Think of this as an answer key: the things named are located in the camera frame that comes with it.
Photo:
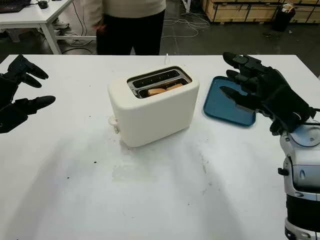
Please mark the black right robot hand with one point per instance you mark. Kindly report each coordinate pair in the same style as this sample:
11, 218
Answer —
260, 75

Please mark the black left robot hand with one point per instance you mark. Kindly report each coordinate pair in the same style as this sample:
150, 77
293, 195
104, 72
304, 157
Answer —
10, 117

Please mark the person right hand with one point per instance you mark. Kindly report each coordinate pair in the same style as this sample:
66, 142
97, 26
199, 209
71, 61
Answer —
100, 28

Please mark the toast slice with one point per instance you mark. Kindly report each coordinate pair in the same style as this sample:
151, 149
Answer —
156, 91

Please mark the person in beige sweater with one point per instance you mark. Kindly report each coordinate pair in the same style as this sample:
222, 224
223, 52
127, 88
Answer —
132, 30

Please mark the cream toaster lever knob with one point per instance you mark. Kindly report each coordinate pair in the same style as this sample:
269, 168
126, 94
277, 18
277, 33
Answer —
112, 121

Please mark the cream two-slot toaster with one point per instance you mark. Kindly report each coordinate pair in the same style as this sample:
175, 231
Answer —
155, 117

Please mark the white sneakers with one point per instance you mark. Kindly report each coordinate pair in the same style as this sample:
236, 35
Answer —
61, 24

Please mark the blue plastic tray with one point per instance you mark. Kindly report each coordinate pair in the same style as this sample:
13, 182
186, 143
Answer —
217, 107

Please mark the black trash bin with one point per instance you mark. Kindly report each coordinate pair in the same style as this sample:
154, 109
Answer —
282, 20

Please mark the black computer mouse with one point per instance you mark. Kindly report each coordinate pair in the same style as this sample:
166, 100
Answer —
43, 3

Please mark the stacked wooden crates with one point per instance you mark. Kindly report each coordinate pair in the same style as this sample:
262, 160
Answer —
240, 10

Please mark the white desk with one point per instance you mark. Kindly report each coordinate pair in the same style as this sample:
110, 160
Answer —
30, 17

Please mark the grey plastic stool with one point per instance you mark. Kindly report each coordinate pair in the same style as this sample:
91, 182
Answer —
8, 35

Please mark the black laptop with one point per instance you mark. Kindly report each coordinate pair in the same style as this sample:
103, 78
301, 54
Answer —
11, 6

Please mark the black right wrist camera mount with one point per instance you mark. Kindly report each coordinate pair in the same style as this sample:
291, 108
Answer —
287, 110

